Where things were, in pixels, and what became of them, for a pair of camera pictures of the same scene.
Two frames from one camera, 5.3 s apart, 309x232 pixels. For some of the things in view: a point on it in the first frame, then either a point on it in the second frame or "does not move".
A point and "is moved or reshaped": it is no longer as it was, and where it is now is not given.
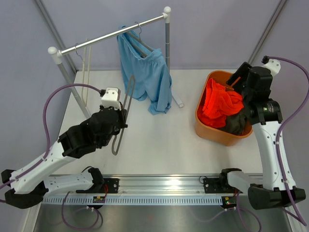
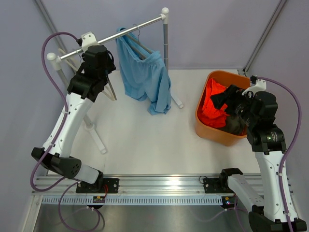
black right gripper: [243, 71] -> [219, 99]
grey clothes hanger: [127, 89] is moved or reshaped
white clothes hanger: [83, 68] is moved or reshaped
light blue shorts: [147, 73] does not move
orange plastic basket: [216, 135] does not move
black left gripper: [122, 114] -> [110, 66]
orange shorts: [219, 103] does not move
